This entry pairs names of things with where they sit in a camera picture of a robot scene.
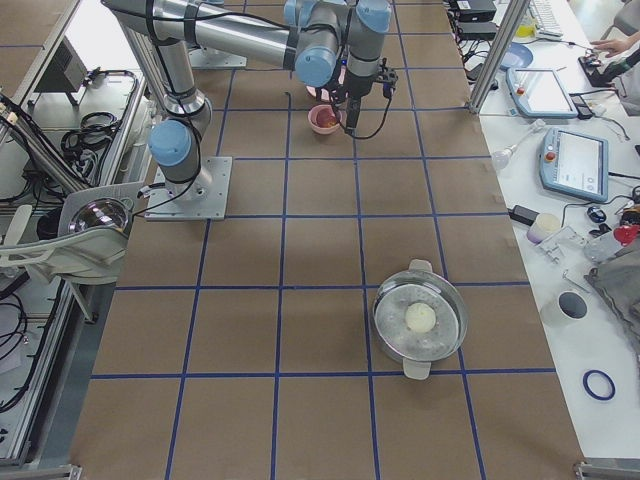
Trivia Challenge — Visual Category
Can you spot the steel steamer pot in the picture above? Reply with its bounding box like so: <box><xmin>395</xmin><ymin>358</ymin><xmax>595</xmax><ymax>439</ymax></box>
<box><xmin>372</xmin><ymin>259</ymin><xmax>469</xmax><ymax>380</ymax></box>

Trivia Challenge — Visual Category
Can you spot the blue teach pendant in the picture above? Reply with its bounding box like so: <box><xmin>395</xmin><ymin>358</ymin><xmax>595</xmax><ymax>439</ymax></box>
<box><xmin>539</xmin><ymin>127</ymin><xmax>609</xmax><ymax>203</ymax></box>
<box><xmin>505</xmin><ymin>68</ymin><xmax>578</xmax><ymax>119</ymax></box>

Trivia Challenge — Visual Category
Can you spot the aluminium frame post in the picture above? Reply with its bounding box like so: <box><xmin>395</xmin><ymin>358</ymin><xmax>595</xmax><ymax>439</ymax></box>
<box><xmin>467</xmin><ymin>0</ymin><xmax>529</xmax><ymax>114</ymax></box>

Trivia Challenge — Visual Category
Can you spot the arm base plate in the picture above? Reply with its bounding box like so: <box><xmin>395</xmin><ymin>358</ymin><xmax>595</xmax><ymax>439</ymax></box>
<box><xmin>189</xmin><ymin>47</ymin><xmax>247</xmax><ymax>70</ymax></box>
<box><xmin>143</xmin><ymin>157</ymin><xmax>233</xmax><ymax>221</ymax></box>

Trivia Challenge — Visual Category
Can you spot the black power adapter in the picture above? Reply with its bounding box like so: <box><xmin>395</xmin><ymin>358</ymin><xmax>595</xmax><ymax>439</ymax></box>
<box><xmin>508</xmin><ymin>205</ymin><xmax>539</xmax><ymax>227</ymax></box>

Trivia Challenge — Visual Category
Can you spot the red apple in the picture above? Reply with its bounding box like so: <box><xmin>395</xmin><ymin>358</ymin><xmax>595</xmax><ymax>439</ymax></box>
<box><xmin>316</xmin><ymin>110</ymin><xmax>339</xmax><ymax>129</ymax></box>

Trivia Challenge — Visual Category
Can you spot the pink plate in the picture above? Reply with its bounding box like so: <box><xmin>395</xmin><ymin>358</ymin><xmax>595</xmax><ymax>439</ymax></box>
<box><xmin>306</xmin><ymin>65</ymin><xmax>346</xmax><ymax>103</ymax></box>

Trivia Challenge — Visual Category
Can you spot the blue teach pendant near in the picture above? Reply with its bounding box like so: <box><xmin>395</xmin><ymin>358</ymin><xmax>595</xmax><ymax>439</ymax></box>
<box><xmin>539</xmin><ymin>127</ymin><xmax>609</xmax><ymax>203</ymax></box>

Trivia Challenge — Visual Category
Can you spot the blue rubber ring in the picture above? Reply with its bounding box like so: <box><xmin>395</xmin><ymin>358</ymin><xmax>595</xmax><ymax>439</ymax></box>
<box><xmin>582</xmin><ymin>368</ymin><xmax>617</xmax><ymax>402</ymax></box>

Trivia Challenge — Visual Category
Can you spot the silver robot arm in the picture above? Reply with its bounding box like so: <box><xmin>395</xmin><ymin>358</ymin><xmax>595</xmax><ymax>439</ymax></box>
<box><xmin>104</xmin><ymin>1</ymin><xmax>397</xmax><ymax>202</ymax></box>

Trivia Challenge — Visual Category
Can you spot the small pink bowl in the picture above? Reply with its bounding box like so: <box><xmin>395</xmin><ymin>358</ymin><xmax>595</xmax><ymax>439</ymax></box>
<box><xmin>307</xmin><ymin>104</ymin><xmax>341</xmax><ymax>135</ymax></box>

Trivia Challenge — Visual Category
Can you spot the light blue plate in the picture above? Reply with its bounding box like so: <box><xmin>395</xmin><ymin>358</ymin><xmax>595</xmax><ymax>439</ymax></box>
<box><xmin>500</xmin><ymin>42</ymin><xmax>533</xmax><ymax>71</ymax></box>

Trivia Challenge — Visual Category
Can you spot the blue teach pendant far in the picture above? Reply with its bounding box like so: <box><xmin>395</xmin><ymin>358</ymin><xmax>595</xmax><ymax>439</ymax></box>
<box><xmin>505</xmin><ymin>68</ymin><xmax>578</xmax><ymax>119</ymax></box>

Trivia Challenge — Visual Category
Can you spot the white cup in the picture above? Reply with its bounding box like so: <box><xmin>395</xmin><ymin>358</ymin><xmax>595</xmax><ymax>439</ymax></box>
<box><xmin>540</xmin><ymin>290</ymin><xmax>589</xmax><ymax>328</ymax></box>

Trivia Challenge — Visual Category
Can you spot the steel mixing bowl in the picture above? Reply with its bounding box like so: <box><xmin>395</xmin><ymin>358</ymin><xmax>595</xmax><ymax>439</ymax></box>
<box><xmin>68</xmin><ymin>197</ymin><xmax>132</xmax><ymax>236</ymax></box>

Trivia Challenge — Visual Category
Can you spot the white steamed bun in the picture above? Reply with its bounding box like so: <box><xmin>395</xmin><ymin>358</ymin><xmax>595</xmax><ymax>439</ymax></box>
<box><xmin>404</xmin><ymin>302</ymin><xmax>437</xmax><ymax>333</ymax></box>

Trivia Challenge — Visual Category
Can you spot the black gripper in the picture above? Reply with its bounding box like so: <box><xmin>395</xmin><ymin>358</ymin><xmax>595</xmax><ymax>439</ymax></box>
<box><xmin>342</xmin><ymin>57</ymin><xmax>398</xmax><ymax>133</ymax></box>

